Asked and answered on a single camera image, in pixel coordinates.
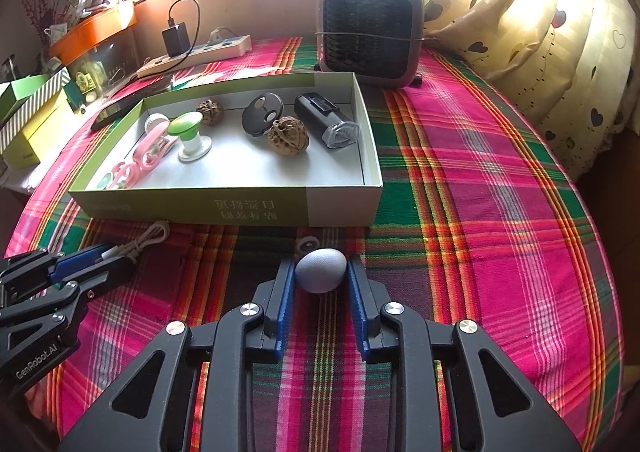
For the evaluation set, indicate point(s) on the black bike light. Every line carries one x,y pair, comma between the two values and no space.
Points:
315,111

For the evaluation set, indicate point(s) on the dried red branches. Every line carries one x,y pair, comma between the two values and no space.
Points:
32,6

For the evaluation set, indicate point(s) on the grey portable heater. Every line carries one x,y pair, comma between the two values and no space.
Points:
370,26

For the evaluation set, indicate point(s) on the orange box with clutter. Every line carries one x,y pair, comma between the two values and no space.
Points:
95,29

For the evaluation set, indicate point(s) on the white round jar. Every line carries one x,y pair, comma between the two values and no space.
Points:
156,121

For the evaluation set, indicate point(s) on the clear storage container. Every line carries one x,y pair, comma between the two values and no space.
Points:
110,61

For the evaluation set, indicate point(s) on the brown walnut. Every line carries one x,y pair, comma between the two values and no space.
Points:
209,110
287,137

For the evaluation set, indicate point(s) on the striped cardboard box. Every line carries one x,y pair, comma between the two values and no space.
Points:
45,91

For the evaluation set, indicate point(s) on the white power strip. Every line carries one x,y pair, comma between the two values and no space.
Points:
220,49

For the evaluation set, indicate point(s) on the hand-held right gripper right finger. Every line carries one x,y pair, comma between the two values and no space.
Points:
357,307

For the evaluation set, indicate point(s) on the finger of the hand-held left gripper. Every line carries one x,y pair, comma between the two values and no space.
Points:
100,277
80,262

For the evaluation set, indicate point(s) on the green cardboard box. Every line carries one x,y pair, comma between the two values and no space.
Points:
260,212

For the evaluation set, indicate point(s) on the yellow cardboard box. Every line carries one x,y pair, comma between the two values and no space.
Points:
35,136

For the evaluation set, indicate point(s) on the pink folding clip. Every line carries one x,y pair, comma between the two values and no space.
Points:
155,146

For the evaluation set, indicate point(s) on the black round button device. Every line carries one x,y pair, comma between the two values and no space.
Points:
260,119

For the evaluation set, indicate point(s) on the teal box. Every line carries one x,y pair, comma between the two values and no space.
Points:
71,91

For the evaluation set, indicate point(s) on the black charger adapter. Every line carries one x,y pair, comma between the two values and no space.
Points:
176,39

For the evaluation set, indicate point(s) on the grey power plug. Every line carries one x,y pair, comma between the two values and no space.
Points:
217,35

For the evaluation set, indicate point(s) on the cream heart-print curtain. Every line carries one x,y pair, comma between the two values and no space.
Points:
550,56

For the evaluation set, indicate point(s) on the white plastic sheet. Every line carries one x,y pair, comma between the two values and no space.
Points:
20,176

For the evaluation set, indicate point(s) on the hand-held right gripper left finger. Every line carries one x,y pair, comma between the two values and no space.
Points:
285,302

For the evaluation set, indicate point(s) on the small white round wheel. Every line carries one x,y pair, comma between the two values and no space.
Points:
306,244

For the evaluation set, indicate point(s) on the grey egg-shaped object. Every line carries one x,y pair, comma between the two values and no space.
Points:
320,272

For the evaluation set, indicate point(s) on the black smartphone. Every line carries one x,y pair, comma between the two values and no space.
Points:
112,114

